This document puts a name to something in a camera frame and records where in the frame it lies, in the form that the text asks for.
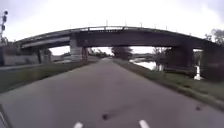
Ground grass verge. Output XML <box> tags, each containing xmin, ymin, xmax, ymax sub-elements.
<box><xmin>111</xmin><ymin>58</ymin><xmax>224</xmax><ymax>111</ymax></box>
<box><xmin>0</xmin><ymin>59</ymin><xmax>99</xmax><ymax>94</ymax></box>

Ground concrete bridge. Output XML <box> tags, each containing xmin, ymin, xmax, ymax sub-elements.
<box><xmin>0</xmin><ymin>25</ymin><xmax>224</xmax><ymax>81</ymax></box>

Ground signal pole with lights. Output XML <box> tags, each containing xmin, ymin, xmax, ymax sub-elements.
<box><xmin>0</xmin><ymin>9</ymin><xmax>9</xmax><ymax>44</ymax></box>

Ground trees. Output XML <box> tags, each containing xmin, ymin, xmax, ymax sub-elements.
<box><xmin>203</xmin><ymin>28</ymin><xmax>224</xmax><ymax>46</ymax></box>

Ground robot's own part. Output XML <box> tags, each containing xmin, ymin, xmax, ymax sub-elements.
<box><xmin>73</xmin><ymin>121</ymin><xmax>85</xmax><ymax>128</ymax></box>
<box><xmin>137</xmin><ymin>119</ymin><xmax>151</xmax><ymax>128</ymax></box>

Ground grey asphalt path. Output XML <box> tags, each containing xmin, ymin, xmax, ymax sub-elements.
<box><xmin>0</xmin><ymin>57</ymin><xmax>224</xmax><ymax>128</ymax></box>

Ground water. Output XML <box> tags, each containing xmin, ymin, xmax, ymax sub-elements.
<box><xmin>129</xmin><ymin>59</ymin><xmax>203</xmax><ymax>81</ymax></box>

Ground trees beyond bridge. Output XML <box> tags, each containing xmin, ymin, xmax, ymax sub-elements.
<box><xmin>110</xmin><ymin>45</ymin><xmax>134</xmax><ymax>61</ymax></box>

